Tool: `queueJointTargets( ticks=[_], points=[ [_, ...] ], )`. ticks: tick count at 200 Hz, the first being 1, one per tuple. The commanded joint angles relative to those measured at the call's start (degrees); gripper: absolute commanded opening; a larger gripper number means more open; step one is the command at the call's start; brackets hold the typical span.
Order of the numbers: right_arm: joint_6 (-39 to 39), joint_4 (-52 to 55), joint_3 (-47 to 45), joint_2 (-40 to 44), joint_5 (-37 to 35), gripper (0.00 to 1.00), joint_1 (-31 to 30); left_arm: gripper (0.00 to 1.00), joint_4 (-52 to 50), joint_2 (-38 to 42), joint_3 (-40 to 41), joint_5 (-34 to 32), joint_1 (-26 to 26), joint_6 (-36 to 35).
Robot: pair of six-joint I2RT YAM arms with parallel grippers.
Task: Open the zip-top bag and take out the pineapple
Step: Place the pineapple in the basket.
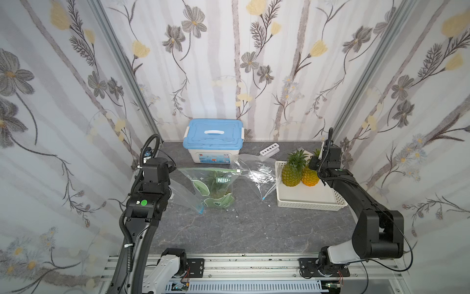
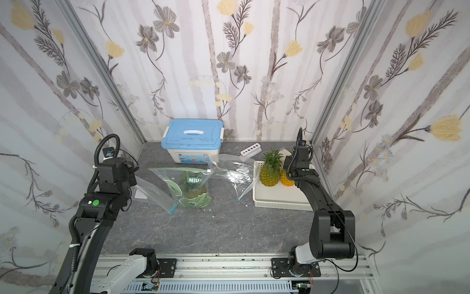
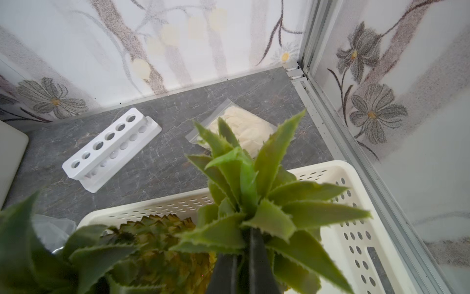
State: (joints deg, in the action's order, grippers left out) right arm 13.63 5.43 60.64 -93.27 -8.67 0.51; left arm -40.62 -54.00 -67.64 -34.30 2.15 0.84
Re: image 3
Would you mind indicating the white perforated plastic basket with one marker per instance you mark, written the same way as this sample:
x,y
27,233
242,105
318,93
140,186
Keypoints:
x,y
362,249

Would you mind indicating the small bag of rice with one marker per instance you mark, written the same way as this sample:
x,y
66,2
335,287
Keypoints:
x,y
250,130

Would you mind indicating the yellow pineapple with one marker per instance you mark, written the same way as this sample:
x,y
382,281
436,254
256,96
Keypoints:
x,y
133,258
259,193

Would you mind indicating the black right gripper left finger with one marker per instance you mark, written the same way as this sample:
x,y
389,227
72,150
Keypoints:
x,y
224,278

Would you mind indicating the blue lid storage box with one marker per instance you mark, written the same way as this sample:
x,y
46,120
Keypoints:
x,y
13,146

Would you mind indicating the white test tube rack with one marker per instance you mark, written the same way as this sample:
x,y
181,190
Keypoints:
x,y
99,160

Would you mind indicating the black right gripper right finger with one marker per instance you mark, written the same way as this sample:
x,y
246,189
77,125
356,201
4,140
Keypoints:
x,y
261,279

